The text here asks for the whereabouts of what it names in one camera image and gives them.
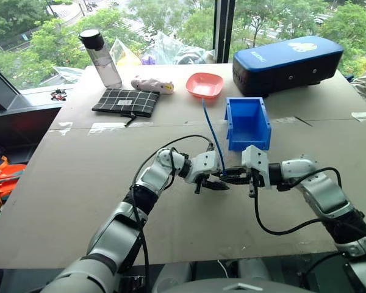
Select blue cable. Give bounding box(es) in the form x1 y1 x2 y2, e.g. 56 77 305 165
201 98 228 177

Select grey rounded shape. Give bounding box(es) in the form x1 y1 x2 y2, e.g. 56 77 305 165
152 261 192 290
237 258 271 282

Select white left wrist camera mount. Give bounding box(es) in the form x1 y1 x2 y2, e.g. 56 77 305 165
187 150 222 184

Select blue and black padded case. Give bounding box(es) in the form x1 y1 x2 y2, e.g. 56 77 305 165
232 35 345 98

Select black checked zip pouch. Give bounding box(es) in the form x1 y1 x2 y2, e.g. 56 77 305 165
91 88 160 128

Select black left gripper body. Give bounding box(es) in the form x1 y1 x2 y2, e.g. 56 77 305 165
194 172 216 195

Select clear bottle with black cap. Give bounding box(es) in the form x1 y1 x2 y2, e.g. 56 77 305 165
78 29 123 90

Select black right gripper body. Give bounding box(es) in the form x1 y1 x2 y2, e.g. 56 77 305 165
243 167 260 198

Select clear plastic bags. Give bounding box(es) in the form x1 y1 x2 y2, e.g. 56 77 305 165
109 30 217 67

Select pink plastic bowl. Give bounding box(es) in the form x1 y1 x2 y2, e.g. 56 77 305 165
185 72 224 99

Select blue plastic bin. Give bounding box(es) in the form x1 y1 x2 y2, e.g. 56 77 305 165
224 96 272 152

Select pink plush toy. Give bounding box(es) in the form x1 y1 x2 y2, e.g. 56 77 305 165
131 77 175 96

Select small red and black clips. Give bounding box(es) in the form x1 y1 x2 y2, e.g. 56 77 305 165
49 88 68 101

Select thin white cable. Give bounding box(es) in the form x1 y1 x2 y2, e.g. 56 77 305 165
216 259 230 276

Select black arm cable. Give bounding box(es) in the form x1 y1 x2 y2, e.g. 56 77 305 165
249 167 366 242
129 134 215 293

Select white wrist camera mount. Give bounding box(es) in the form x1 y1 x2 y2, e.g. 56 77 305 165
241 145 271 187
187 150 222 184

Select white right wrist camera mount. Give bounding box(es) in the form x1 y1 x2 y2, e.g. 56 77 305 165
241 145 271 187

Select dark window frame post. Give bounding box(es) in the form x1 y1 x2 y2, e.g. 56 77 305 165
213 0 236 65

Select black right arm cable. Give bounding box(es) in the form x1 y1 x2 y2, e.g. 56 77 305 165
249 167 366 242

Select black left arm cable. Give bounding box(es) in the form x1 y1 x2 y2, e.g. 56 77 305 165
129 134 215 293

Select orange backpack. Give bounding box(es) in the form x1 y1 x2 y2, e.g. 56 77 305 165
0 155 27 204

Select grey rounded robot torso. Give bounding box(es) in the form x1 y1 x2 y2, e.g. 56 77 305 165
160 278 306 293

